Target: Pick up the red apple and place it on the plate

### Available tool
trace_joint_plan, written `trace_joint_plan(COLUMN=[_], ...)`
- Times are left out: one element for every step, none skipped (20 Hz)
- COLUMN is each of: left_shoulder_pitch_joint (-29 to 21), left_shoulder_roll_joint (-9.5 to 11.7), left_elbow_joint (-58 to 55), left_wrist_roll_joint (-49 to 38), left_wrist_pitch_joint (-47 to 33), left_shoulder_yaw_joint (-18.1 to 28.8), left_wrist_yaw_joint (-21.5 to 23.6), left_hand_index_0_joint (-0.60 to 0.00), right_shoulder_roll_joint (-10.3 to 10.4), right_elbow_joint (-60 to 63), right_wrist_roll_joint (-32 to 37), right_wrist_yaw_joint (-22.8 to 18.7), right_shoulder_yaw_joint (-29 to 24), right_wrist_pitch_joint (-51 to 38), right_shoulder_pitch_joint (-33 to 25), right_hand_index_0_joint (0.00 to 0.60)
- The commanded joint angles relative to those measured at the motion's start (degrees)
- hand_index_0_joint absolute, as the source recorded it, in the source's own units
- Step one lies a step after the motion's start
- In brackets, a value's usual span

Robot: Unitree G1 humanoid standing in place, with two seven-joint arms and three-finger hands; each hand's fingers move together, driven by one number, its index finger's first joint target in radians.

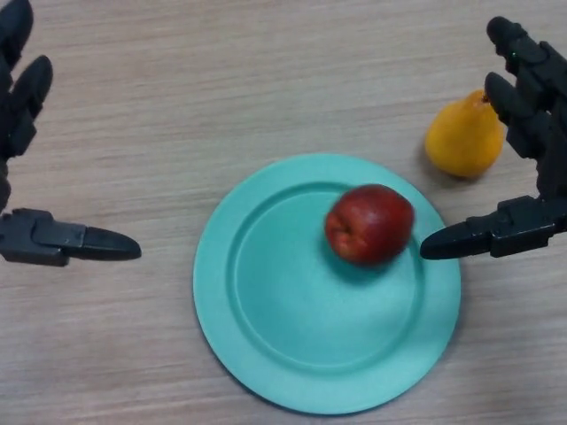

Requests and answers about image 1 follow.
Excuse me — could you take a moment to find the red apple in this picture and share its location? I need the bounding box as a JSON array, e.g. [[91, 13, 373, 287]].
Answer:
[[324, 184, 416, 267]]

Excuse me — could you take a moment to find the yellow pear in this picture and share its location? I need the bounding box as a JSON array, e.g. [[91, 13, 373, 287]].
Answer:
[[424, 88, 506, 179]]

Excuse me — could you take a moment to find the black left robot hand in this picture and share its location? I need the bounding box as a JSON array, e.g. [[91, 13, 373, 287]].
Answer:
[[0, 0, 143, 267]]

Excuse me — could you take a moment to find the green round plate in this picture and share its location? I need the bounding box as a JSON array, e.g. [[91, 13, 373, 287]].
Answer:
[[192, 153, 462, 416]]

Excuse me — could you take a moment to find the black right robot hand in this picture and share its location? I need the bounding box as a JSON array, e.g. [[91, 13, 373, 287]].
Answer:
[[419, 16, 567, 261]]

